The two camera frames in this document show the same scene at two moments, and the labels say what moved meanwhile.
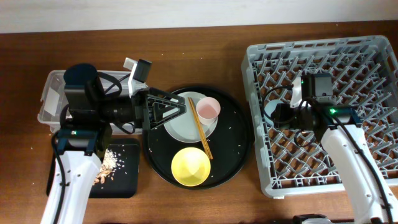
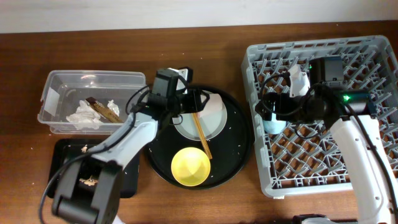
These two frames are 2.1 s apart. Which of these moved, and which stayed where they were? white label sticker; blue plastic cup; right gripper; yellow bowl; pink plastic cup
Moved: right gripper; blue plastic cup; pink plastic cup
Stayed: yellow bowl; white label sticker
